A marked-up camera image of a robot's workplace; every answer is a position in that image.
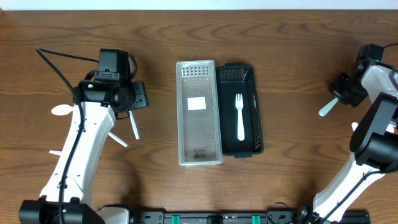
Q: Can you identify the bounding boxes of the clear plastic basket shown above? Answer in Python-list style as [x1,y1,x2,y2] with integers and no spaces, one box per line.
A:
[176,60,223,166]

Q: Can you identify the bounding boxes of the white spoon under left arm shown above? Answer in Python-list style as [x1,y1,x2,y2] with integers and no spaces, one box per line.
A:
[51,104,73,116]

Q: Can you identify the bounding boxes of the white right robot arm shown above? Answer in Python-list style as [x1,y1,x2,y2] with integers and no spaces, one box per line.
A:
[294,60,397,223]

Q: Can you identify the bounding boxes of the white utensil handle slanted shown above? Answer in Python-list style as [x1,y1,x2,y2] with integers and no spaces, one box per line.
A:
[108,132,127,147]

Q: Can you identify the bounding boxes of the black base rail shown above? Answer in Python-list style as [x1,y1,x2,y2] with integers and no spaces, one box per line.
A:
[130,208,371,224]

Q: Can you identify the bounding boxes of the white utensil handle upright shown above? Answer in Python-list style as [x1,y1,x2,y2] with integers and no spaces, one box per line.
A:
[129,111,139,139]

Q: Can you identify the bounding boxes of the white plastic fork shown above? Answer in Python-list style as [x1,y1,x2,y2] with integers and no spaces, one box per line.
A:
[235,93,245,141]

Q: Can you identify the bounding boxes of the white utensil tip left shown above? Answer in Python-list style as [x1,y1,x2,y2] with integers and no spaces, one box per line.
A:
[49,150,62,156]

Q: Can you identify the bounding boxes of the white plastic spoon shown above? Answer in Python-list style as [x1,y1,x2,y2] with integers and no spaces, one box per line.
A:
[351,122,394,133]

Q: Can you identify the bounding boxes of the black plastic basket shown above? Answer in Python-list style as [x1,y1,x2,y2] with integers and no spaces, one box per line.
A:
[216,63,264,158]

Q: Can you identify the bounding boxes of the pale green plastic fork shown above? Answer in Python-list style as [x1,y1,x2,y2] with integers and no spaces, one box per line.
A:
[318,97,339,117]

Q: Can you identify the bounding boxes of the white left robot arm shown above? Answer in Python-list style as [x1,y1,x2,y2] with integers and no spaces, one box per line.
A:
[19,80,148,223]

